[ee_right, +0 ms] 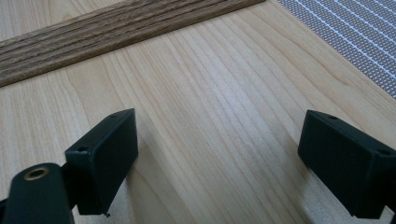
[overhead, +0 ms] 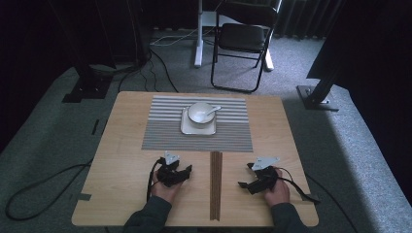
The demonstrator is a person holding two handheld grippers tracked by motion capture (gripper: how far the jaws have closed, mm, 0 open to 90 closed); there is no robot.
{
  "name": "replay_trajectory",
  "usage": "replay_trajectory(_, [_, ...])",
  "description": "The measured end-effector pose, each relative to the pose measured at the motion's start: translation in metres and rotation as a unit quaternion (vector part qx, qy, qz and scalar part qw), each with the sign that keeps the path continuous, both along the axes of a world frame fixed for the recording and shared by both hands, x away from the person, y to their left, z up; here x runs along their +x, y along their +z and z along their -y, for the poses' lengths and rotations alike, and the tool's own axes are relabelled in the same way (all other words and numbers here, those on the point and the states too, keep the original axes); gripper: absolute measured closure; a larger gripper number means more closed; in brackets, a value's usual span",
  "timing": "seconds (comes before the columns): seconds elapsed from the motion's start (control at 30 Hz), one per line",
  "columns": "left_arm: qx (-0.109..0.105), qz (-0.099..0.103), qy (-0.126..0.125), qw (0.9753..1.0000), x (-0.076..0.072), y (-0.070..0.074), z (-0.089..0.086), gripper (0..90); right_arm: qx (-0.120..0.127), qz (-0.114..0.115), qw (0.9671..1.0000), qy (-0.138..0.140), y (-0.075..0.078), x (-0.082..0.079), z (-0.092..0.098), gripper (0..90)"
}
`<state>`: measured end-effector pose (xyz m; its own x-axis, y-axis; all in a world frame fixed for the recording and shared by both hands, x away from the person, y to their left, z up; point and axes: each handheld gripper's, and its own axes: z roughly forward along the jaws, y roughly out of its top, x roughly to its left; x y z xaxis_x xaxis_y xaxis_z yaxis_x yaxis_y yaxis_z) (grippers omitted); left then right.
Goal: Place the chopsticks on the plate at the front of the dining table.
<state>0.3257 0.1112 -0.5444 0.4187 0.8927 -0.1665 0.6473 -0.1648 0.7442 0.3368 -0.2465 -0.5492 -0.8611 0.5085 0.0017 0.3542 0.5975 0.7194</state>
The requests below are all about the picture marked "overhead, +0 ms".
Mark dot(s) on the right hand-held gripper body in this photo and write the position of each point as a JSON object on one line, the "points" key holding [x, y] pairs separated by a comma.
{"points": [[267, 179]]}

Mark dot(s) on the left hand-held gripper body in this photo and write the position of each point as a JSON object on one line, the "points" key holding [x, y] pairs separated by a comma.
{"points": [[168, 173]]}

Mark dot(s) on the row of brown chopsticks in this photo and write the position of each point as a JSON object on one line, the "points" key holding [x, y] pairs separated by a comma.
{"points": [[216, 186]]}

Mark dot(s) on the person's right hand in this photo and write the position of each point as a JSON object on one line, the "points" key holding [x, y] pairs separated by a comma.
{"points": [[278, 194]]}

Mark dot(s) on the person's left hand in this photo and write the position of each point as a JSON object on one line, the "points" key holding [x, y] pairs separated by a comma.
{"points": [[165, 192]]}

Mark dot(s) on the white square plate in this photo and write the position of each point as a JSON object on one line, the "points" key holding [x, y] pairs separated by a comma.
{"points": [[197, 131]]}

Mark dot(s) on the grey striped placemat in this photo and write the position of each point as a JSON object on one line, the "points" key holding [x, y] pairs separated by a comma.
{"points": [[162, 129]]}

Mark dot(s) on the white bowl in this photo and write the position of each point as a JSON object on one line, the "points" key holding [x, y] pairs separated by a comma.
{"points": [[199, 113]]}

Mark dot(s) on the white spoon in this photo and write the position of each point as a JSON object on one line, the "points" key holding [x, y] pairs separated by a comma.
{"points": [[212, 111]]}

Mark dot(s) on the grey tape piece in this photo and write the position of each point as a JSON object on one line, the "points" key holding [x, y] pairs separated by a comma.
{"points": [[84, 196]]}

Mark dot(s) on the black stand with base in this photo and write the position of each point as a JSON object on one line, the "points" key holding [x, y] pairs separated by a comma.
{"points": [[87, 89]]}

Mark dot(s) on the black folding chair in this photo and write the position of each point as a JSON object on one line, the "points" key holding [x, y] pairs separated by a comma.
{"points": [[241, 37]]}

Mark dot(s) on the metal stand with base plate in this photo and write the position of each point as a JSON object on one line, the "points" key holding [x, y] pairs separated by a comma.
{"points": [[315, 98]]}

